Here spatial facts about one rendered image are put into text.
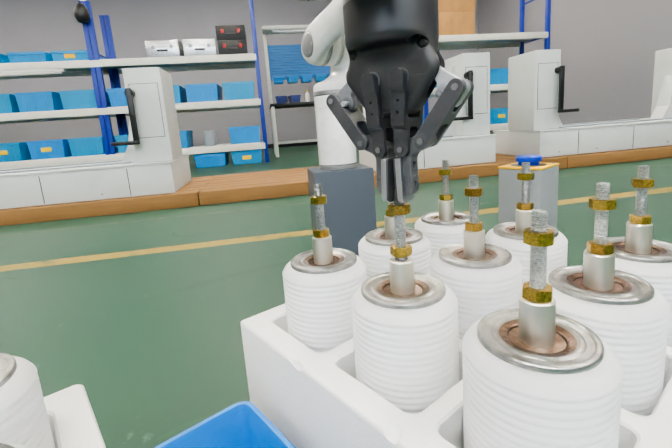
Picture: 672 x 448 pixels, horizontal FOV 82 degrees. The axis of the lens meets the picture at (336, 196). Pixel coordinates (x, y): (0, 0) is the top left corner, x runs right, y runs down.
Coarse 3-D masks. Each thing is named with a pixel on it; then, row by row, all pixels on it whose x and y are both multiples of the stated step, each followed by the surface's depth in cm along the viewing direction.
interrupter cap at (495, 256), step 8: (448, 248) 45; (456, 248) 45; (488, 248) 44; (496, 248) 44; (504, 248) 43; (440, 256) 42; (448, 256) 42; (456, 256) 42; (488, 256) 42; (496, 256) 42; (504, 256) 41; (456, 264) 40; (464, 264) 40; (472, 264) 39; (480, 264) 39; (488, 264) 39; (496, 264) 39; (504, 264) 39
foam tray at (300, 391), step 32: (256, 320) 47; (256, 352) 44; (288, 352) 39; (320, 352) 39; (352, 352) 39; (256, 384) 46; (288, 384) 39; (320, 384) 35; (352, 384) 34; (288, 416) 41; (320, 416) 35; (352, 416) 31; (384, 416) 30; (416, 416) 30; (448, 416) 30; (640, 416) 28
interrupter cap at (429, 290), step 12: (372, 276) 38; (384, 276) 38; (420, 276) 38; (432, 276) 37; (372, 288) 36; (384, 288) 36; (420, 288) 36; (432, 288) 35; (444, 288) 34; (372, 300) 33; (384, 300) 33; (396, 300) 33; (408, 300) 33; (420, 300) 33; (432, 300) 32
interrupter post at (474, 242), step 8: (464, 232) 42; (472, 232) 41; (480, 232) 41; (464, 240) 42; (472, 240) 41; (480, 240) 41; (464, 248) 42; (472, 248) 42; (480, 248) 41; (464, 256) 43; (472, 256) 42; (480, 256) 42
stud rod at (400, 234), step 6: (396, 204) 34; (402, 204) 34; (396, 216) 34; (402, 216) 34; (396, 222) 34; (402, 222) 34; (396, 228) 34; (402, 228) 34; (396, 234) 34; (402, 234) 34; (396, 240) 34; (402, 240) 34; (396, 246) 35; (402, 246) 34; (396, 258) 35; (402, 258) 35
